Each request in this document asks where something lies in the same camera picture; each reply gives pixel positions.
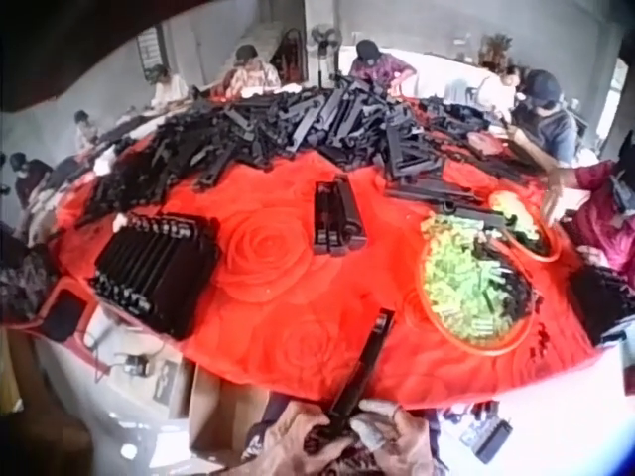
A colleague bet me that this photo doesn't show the person's right hand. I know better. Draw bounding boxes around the person's right hand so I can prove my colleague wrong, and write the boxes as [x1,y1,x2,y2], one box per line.
[347,396,436,476]

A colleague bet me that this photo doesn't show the person's left hand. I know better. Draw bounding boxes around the person's left hand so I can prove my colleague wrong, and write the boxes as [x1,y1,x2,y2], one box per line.
[268,400,355,476]

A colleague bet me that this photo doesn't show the long black plastic part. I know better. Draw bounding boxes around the long black plastic part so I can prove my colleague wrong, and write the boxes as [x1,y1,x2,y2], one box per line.
[324,307,397,438]

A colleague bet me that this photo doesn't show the brown cardboard box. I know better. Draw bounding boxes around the brown cardboard box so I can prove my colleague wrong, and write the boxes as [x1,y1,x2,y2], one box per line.
[187,363,280,468]

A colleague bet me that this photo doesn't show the red rose tablecloth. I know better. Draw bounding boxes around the red rose tablecloth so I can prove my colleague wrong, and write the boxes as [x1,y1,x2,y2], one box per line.
[49,143,599,414]

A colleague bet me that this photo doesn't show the large orange bowl green parts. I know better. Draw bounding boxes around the large orange bowl green parts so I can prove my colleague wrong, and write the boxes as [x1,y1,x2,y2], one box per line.
[418,211,541,358]

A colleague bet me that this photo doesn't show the small stack of black parts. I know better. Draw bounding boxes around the small stack of black parts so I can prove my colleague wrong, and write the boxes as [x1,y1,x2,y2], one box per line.
[312,173,369,257]

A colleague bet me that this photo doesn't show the row of black plastic parts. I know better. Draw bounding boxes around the row of black plastic parts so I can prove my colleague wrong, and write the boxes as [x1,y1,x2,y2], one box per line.
[88,211,222,341]

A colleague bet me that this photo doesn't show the small orange bowl of parts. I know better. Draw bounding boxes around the small orange bowl of parts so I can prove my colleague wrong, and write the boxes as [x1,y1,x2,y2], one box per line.
[487,189,563,263]

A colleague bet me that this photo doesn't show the pile of black assembled parts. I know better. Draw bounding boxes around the pile of black assembled parts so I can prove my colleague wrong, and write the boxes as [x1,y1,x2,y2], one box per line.
[564,261,635,349]

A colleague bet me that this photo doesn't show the red plastic crate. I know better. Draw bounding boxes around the red plastic crate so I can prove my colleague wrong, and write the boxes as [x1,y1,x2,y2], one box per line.
[33,277,101,349]

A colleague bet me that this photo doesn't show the heap of black plastic parts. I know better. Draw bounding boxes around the heap of black plastic parts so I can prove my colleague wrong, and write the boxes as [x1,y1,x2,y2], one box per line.
[91,73,547,200]

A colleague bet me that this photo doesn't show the dark red chair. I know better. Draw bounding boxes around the dark red chair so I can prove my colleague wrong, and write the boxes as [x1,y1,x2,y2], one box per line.
[269,27,305,83]

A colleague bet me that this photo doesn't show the standing fan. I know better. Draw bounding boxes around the standing fan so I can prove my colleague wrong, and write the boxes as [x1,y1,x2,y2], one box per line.
[309,22,344,86]

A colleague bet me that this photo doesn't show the potted plant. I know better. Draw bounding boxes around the potted plant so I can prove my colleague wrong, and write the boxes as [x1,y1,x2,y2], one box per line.
[481,32,513,66]

